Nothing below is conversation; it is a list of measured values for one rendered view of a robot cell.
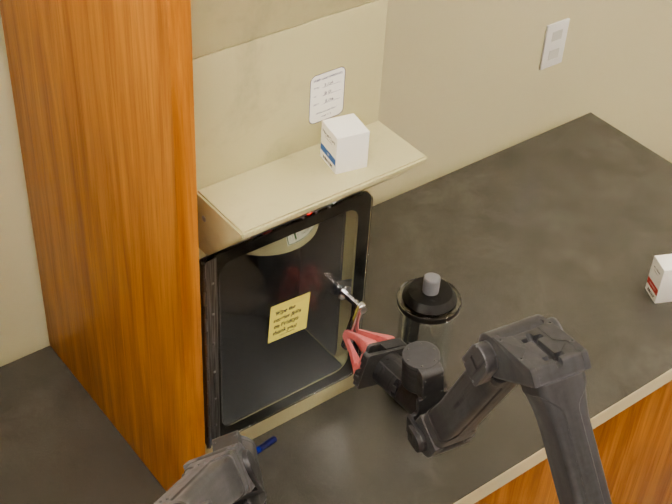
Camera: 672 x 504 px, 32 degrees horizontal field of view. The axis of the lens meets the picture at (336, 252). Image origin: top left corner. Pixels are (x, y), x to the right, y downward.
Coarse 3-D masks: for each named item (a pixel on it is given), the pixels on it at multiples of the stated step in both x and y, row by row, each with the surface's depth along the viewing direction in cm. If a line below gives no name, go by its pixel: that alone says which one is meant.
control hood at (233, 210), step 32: (384, 128) 172; (288, 160) 165; (320, 160) 165; (384, 160) 166; (416, 160) 167; (224, 192) 158; (256, 192) 159; (288, 192) 159; (320, 192) 159; (352, 192) 161; (224, 224) 155; (256, 224) 153
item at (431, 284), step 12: (432, 276) 193; (408, 288) 195; (420, 288) 195; (432, 288) 193; (444, 288) 196; (408, 300) 194; (420, 300) 193; (432, 300) 193; (444, 300) 193; (456, 300) 195; (420, 312) 193; (432, 312) 192; (444, 312) 193
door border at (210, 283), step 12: (216, 264) 168; (216, 276) 169; (204, 288) 168; (216, 288) 170; (216, 300) 172; (204, 312) 171; (216, 312) 173; (216, 324) 175; (204, 336) 174; (216, 336) 176; (216, 348) 178; (204, 360) 178; (216, 360) 180; (216, 372) 181; (216, 384) 183; (216, 396) 185; (216, 408) 186; (216, 420) 188; (216, 432) 190
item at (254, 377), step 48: (288, 240) 175; (336, 240) 182; (240, 288) 174; (288, 288) 181; (336, 288) 189; (240, 336) 180; (288, 336) 188; (336, 336) 196; (240, 384) 187; (288, 384) 195
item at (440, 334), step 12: (456, 288) 198; (408, 312) 193; (456, 312) 194; (408, 324) 196; (420, 324) 194; (432, 324) 193; (444, 324) 195; (408, 336) 197; (420, 336) 196; (432, 336) 195; (444, 336) 197; (444, 348) 199; (444, 360) 201; (444, 372) 204
